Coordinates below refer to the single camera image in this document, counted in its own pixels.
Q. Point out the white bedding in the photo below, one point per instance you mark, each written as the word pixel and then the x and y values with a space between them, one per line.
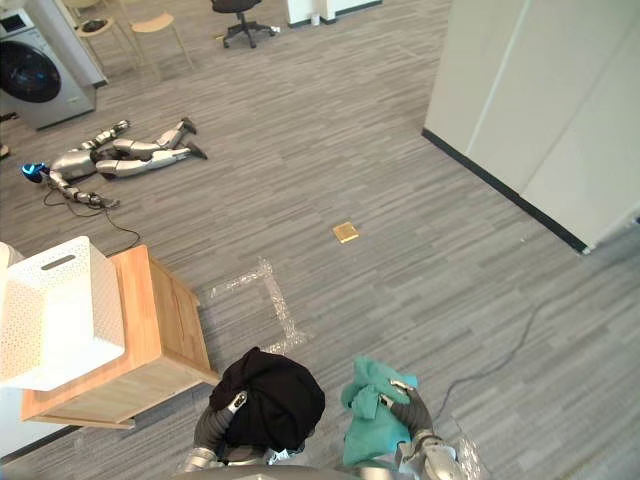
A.
pixel 9 265

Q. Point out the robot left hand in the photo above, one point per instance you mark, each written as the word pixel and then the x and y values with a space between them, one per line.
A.
pixel 212 425

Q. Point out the teal cloth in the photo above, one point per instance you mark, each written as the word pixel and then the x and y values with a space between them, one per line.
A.
pixel 367 435

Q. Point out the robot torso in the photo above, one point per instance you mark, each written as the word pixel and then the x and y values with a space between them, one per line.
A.
pixel 280 472

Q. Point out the wooden stool with light seat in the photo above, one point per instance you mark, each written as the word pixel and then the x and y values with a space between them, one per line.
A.
pixel 160 35

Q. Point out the grey front-load washing machine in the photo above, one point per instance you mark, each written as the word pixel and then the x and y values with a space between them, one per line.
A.
pixel 35 80

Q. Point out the clear tape floor marking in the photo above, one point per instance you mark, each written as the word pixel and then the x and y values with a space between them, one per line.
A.
pixel 277 300

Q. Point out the white perforated laundry basket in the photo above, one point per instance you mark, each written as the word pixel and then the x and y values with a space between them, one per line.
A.
pixel 50 310

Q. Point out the brass floor socket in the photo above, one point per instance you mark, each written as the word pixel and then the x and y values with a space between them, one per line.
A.
pixel 345 233

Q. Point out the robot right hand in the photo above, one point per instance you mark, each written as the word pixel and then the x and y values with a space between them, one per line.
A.
pixel 412 412

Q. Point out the wooden stool with dark seat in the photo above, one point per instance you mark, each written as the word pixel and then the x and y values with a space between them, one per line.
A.
pixel 102 30

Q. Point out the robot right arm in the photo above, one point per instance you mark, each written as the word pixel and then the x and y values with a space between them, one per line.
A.
pixel 440 457

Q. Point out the black cloth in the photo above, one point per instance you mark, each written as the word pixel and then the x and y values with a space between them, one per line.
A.
pixel 280 395

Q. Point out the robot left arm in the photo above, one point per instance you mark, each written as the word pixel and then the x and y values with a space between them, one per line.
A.
pixel 200 459

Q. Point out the wooden bedside cabinet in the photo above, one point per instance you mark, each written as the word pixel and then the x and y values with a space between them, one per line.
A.
pixel 165 325

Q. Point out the silver humanoid robot lying down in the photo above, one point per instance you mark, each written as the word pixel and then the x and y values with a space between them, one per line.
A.
pixel 125 157

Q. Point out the black office chair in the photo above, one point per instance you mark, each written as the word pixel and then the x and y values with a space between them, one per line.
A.
pixel 242 22

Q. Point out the white cabinet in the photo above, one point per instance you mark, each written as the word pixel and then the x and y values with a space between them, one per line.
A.
pixel 345 9

